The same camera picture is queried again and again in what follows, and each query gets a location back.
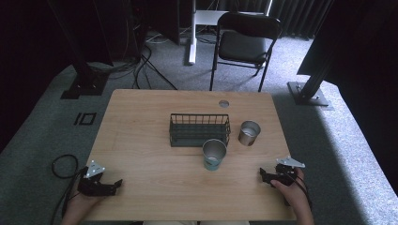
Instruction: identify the right hand-held gripper cable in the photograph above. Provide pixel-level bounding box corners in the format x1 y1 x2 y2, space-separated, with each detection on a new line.
283 170 314 210

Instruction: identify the hand-held gripper cable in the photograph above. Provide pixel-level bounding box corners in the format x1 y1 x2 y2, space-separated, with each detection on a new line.
283 170 314 210
50 167 90 225

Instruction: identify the person's right hand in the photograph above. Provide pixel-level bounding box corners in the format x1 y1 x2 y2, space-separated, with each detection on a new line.
270 168 309 209

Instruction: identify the plain metal cup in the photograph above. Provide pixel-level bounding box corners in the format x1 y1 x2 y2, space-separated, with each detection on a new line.
237 120 262 147

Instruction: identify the left hand-held gripper cable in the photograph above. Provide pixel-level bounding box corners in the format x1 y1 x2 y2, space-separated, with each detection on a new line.
50 167 90 225

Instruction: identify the bundle of black floor cables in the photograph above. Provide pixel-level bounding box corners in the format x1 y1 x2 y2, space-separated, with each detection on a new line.
87 31 178 92

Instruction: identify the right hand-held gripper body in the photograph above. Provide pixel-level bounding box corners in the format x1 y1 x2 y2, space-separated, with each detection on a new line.
275 157 306 187

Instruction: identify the dark curtain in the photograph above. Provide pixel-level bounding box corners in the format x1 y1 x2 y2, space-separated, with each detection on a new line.
268 0 333 40

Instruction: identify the black folding chair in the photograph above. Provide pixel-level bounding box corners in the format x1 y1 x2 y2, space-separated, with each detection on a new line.
209 11 283 93

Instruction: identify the black stand with metal base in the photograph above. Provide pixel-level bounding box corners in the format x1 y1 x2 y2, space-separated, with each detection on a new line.
286 46 337 108

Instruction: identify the black looped cable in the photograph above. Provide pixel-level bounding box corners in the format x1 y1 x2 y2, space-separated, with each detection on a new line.
51 154 80 180

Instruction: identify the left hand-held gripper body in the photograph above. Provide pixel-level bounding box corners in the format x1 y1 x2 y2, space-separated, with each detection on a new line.
77 159 111 197

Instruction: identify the dark wire basket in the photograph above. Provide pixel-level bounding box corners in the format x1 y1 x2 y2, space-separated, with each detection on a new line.
169 112 232 148

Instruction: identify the teal labelled metal cup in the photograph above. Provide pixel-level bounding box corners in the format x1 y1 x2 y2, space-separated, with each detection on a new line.
202 139 227 172

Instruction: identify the black stand with square base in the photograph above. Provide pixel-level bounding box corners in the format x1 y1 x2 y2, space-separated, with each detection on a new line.
46 0 111 100

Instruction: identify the person's left hand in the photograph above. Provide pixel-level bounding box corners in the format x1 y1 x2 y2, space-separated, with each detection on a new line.
67 190 106 217

